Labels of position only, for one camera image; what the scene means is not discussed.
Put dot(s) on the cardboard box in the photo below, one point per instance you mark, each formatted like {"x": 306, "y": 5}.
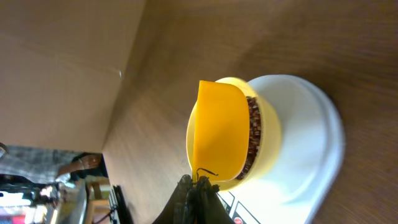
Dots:
{"x": 62, "y": 65}

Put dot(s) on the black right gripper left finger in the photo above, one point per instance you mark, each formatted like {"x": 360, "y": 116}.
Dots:
{"x": 180, "y": 209}

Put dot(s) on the yellow measuring scoop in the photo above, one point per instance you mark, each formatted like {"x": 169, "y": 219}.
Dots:
{"x": 221, "y": 132}

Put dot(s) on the yellow plastic bowl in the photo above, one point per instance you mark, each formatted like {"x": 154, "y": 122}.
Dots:
{"x": 271, "y": 138}

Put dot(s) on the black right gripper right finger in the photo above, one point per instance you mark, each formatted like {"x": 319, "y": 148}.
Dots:
{"x": 210, "y": 210}

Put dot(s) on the white digital kitchen scale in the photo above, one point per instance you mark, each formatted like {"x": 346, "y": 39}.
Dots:
{"x": 310, "y": 157}

